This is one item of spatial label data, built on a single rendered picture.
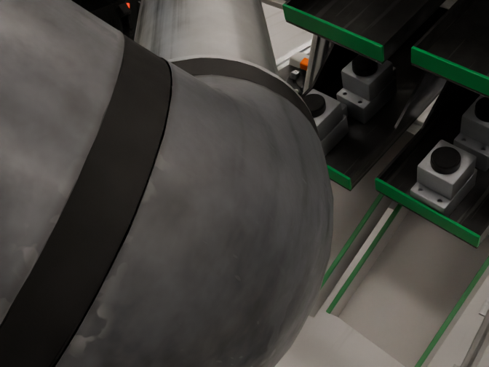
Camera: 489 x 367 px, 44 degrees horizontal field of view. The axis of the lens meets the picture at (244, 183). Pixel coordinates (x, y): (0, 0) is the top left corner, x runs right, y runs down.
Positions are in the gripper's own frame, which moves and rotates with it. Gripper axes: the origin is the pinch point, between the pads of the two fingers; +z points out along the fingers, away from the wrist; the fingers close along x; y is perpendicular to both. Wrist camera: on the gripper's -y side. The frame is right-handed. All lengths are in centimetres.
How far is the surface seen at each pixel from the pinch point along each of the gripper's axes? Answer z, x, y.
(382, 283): 19.3, 33.7, -15.5
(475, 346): 29, 47, -23
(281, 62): 28, -20, -79
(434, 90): -4.1, 30.4, -25.3
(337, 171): 2.4, 26.0, -10.5
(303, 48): 27, -20, -91
